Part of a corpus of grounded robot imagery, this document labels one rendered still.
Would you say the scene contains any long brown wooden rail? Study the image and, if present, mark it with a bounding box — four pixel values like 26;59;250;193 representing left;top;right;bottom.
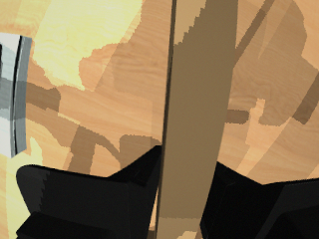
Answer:
155;0;238;239

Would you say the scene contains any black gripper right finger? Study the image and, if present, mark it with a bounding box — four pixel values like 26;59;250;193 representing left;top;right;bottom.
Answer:
199;160;319;239

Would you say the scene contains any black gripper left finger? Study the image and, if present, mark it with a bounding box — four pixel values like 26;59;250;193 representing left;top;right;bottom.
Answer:
16;146;160;239

